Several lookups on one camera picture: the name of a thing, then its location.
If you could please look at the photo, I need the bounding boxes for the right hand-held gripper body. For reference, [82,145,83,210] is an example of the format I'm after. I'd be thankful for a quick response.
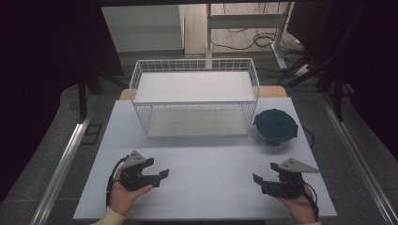
[260,157,320,199]

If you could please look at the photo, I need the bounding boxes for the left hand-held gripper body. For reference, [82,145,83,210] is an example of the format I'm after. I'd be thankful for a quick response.
[119,149,156,192]

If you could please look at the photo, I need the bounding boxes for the round dark teal lidded container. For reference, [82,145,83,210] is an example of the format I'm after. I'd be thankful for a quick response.
[253,108,299,147]

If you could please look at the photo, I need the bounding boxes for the white wire basket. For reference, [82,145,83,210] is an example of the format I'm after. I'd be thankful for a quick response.
[129,57,261,139]

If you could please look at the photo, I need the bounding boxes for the person's left hand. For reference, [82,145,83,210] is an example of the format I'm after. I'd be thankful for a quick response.
[108,168,154,217]

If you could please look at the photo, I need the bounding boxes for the person's right hand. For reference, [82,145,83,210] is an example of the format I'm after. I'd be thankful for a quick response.
[272,183,317,225]

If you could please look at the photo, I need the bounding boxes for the black stand leg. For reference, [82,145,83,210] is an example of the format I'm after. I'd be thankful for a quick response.
[331,71,345,123]
[76,68,89,124]

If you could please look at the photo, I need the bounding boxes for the white power strip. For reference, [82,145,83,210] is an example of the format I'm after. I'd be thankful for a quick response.
[294,63,314,78]

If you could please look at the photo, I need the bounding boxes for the pale grey cabinet panel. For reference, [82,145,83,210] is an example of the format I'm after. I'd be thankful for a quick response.
[100,4,186,53]

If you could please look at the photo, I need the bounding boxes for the dark curtain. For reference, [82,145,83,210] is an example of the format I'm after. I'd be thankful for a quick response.
[0,0,125,204]
[285,0,398,154]

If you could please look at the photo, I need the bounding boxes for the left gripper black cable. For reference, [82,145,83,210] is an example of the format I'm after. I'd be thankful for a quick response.
[105,154,130,208]

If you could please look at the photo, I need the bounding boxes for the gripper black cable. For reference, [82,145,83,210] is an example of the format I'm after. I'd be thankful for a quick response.
[299,181,320,223]
[105,154,130,208]

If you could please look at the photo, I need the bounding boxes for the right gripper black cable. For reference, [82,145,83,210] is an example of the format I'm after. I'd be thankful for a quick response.
[299,181,320,223]

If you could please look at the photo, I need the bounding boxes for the thin black table cable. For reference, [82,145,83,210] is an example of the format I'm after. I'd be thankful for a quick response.
[300,126,315,148]

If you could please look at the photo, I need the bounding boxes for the black square floor frame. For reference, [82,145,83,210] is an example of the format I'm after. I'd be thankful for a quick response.
[81,123,103,146]

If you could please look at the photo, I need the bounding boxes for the metal floor rail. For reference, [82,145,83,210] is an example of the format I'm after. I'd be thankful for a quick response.
[318,92,398,225]
[29,97,98,225]

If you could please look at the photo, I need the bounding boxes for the black floor cables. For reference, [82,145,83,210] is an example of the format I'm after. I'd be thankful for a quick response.
[209,3,311,85]

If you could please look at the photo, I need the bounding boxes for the white desk frame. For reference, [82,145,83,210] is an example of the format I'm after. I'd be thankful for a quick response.
[205,2,296,70]

